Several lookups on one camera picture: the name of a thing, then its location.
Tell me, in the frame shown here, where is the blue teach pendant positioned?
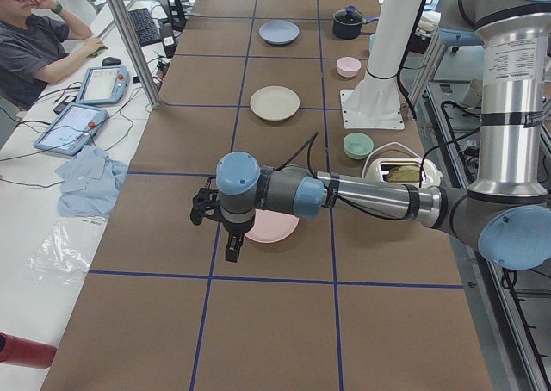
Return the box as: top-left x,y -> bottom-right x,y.
76,65 -> 128,105
34,103 -> 108,156

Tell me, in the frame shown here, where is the light blue shirt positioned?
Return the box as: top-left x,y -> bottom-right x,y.
55,145 -> 128,217

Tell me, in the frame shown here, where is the cream plate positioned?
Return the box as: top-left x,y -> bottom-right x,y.
250,85 -> 300,121

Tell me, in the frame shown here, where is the white camera stand column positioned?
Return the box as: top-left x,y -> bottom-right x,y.
341,0 -> 425,130

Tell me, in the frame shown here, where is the dark blue pot with lid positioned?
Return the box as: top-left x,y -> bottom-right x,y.
332,5 -> 380,40

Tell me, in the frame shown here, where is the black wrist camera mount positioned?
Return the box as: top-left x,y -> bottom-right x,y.
189,176 -> 222,226

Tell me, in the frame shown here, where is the red cylinder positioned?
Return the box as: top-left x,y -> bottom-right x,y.
1,332 -> 57,369

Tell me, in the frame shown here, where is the white toaster with bread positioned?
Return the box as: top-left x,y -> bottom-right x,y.
361,142 -> 443,188

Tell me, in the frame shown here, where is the far blue teach pendant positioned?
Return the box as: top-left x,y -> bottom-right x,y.
76,65 -> 128,105

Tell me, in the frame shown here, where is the near blue teach pendant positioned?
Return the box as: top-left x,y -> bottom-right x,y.
34,103 -> 108,156

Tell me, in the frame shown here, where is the seated person in grey shirt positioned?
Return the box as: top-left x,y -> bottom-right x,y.
1,0 -> 104,110

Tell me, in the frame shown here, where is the black computer mouse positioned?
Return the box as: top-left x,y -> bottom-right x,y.
102,57 -> 121,66

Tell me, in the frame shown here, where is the pink plate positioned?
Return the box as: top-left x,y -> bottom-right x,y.
245,209 -> 300,244

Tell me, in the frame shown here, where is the black keyboard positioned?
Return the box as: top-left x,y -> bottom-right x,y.
127,8 -> 161,47

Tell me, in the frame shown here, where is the black box with label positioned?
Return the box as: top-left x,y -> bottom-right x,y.
159,23 -> 176,58

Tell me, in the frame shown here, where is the blue plate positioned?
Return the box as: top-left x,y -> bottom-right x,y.
258,20 -> 300,46

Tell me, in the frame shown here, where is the green bowl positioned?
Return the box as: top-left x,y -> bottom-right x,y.
343,132 -> 375,160

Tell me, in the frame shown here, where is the clear plastic bag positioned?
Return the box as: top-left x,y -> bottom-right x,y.
23,217 -> 108,285

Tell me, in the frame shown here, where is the aluminium frame post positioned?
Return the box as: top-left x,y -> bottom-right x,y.
107,0 -> 160,109

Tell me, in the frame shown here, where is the pink bowl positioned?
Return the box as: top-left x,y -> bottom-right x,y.
337,56 -> 362,78

